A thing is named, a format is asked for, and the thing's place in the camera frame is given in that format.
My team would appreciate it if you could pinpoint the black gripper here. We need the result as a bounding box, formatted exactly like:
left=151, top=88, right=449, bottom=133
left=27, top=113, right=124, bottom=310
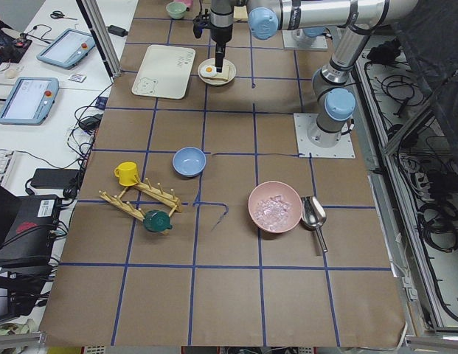
left=192, top=14, right=233, bottom=72

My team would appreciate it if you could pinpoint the white bread slice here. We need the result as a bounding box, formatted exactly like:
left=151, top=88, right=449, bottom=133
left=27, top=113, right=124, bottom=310
left=215, top=64, right=231, bottom=78

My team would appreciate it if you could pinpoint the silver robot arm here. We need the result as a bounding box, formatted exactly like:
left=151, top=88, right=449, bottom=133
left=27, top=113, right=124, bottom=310
left=192, top=0, right=417, bottom=148

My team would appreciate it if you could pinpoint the bread slice on plate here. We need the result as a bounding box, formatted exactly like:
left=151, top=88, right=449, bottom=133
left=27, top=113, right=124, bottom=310
left=207, top=73, right=229, bottom=83

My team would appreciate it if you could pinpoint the cream round plate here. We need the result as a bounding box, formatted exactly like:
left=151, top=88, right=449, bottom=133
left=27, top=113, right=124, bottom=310
left=197, top=58, right=236, bottom=86

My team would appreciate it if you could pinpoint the fried egg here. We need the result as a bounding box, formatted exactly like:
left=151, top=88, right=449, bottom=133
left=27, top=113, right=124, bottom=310
left=198, top=65, right=218, bottom=78

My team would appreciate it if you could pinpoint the cream bear tray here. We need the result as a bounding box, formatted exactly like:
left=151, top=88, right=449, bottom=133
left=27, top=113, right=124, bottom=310
left=131, top=44, right=195, bottom=100

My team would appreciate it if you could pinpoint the wooden cutting board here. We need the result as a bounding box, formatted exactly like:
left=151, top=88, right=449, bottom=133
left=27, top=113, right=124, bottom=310
left=234, top=6, right=248, bottom=21

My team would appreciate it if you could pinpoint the green bowl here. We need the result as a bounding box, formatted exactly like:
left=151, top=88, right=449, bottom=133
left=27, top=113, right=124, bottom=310
left=165, top=1, right=187, bottom=20

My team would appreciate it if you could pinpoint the blue bowl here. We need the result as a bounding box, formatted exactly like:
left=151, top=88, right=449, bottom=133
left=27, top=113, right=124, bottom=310
left=173, top=147, right=207, bottom=178

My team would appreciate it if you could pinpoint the black power adapter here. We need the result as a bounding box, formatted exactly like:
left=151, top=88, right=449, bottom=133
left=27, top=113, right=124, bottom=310
left=107, top=25, right=128, bottom=37

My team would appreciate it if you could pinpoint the yellow mug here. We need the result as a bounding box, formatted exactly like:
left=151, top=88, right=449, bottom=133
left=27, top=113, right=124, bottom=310
left=114, top=162, right=140, bottom=187

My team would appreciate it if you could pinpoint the wooden dish rack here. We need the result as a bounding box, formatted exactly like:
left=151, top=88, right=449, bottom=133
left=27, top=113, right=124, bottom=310
left=98, top=178, right=183, bottom=222

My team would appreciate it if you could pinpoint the pink bowl with ice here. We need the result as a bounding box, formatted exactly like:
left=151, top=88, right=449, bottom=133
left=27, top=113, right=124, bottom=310
left=248, top=181, right=303, bottom=233

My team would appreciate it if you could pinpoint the upper teach pendant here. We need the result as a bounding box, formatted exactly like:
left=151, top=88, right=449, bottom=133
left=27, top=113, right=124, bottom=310
left=36, top=28, right=95, bottom=69

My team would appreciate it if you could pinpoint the teach pendant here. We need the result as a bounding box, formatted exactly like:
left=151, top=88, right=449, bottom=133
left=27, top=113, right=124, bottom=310
left=0, top=77, right=60, bottom=125
left=36, top=28, right=95, bottom=69

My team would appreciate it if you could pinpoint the dark green mug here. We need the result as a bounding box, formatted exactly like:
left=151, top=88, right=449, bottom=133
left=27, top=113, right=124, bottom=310
left=143, top=209, right=173, bottom=233

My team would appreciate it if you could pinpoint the metal scoop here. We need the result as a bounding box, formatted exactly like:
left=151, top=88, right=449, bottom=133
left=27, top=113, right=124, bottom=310
left=301, top=195, right=328, bottom=253

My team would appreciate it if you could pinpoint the lower teach pendant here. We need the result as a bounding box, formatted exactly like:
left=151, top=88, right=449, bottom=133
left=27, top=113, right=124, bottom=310
left=0, top=77, right=60, bottom=125

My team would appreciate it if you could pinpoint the white keyboard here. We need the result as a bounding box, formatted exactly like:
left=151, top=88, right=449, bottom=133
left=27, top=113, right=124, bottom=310
left=0, top=150, right=16, bottom=187

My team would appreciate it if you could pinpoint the black laptop computer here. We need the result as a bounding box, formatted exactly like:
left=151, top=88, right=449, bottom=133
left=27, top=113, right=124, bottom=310
left=0, top=185, right=62, bottom=268

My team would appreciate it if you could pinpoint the aluminium frame post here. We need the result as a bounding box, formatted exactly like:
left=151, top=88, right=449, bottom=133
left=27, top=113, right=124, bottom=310
left=76, top=0, right=121, bottom=79

